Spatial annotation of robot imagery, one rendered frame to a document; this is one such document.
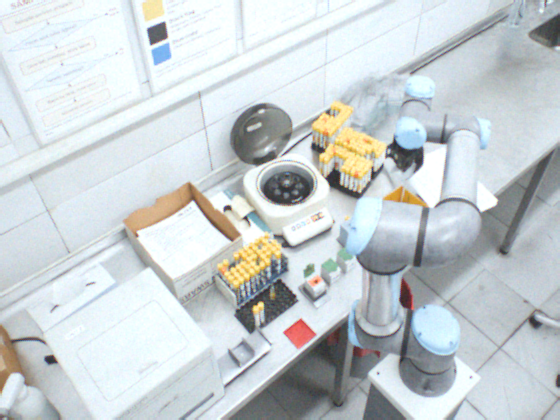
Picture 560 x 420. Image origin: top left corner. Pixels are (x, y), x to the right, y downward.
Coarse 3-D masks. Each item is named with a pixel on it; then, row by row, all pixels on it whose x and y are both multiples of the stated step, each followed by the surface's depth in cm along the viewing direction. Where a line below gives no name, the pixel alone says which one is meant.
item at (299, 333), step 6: (300, 318) 163; (294, 324) 162; (300, 324) 162; (306, 324) 162; (288, 330) 161; (294, 330) 161; (300, 330) 161; (306, 330) 161; (312, 330) 161; (288, 336) 159; (294, 336) 160; (300, 336) 160; (306, 336) 160; (312, 336) 159; (294, 342) 158; (300, 342) 159; (306, 342) 158
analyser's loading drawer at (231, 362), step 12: (252, 336) 156; (264, 336) 154; (228, 348) 150; (240, 348) 153; (252, 348) 150; (264, 348) 153; (228, 360) 151; (240, 360) 151; (252, 360) 151; (228, 372) 149
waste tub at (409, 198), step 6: (402, 186) 186; (390, 192) 184; (396, 192) 186; (402, 192) 187; (408, 192) 185; (384, 198) 183; (390, 198) 186; (396, 198) 189; (408, 198) 186; (414, 198) 184; (414, 204) 185; (420, 204) 183; (426, 204) 181
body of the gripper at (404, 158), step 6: (390, 144) 157; (396, 144) 155; (390, 150) 160; (396, 150) 154; (402, 150) 155; (408, 150) 155; (414, 150) 156; (420, 150) 156; (390, 156) 159; (396, 156) 158; (402, 156) 154; (408, 156) 154; (414, 156) 156; (420, 156) 158; (396, 162) 158; (402, 162) 155; (408, 162) 156; (402, 168) 158
